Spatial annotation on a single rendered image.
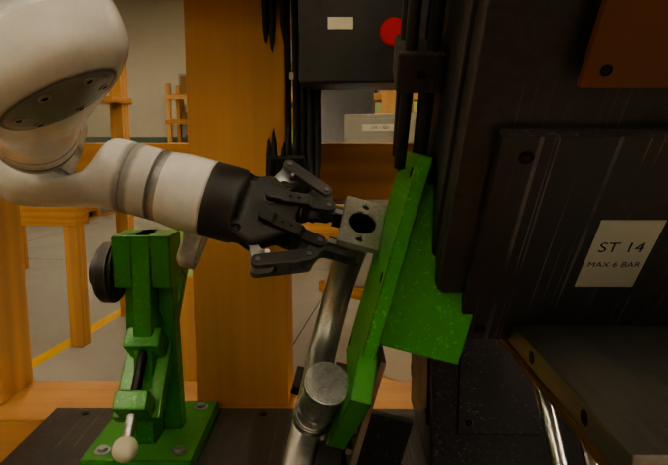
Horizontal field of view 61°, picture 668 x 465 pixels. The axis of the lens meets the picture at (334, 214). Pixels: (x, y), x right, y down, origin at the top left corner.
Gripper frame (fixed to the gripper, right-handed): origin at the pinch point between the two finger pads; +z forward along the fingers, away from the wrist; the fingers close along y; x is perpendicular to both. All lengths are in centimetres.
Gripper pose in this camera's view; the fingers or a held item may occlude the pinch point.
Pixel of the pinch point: (348, 235)
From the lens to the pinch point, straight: 56.3
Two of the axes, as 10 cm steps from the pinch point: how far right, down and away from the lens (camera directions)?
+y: 1.9, -7.8, 6.0
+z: 9.7, 2.6, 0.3
